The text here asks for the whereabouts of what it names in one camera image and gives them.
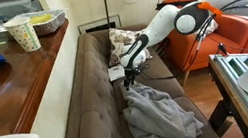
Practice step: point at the black lamp pole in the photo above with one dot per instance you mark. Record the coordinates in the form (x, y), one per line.
(106, 4)

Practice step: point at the floral armchair pillow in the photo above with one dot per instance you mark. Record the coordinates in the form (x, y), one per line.
(213, 27)

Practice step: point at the grey fleece blanket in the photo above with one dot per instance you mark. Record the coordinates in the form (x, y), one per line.
(159, 117)

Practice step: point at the white picture frame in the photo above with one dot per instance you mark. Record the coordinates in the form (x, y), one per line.
(99, 24)

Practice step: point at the brown tufted sofa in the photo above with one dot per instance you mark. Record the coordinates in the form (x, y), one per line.
(95, 100)

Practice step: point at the dotted paper cup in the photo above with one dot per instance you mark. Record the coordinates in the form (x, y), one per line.
(23, 35)

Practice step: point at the yellow sponge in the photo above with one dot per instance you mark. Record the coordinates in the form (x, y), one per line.
(40, 19)

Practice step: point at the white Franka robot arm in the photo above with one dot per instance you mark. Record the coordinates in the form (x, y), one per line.
(160, 22)

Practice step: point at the aluminium foil tray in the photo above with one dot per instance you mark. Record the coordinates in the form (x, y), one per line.
(52, 23)

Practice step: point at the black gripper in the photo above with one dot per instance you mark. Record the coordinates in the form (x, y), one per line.
(132, 73)

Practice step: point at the white flat board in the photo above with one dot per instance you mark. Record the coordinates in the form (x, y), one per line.
(115, 73)

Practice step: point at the wooden counter ledge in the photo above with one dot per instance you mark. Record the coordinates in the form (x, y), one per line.
(16, 90)

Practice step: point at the small black clamp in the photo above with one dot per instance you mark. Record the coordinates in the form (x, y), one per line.
(222, 49)

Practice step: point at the floral throw pillow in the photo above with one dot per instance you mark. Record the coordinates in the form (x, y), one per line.
(116, 43)

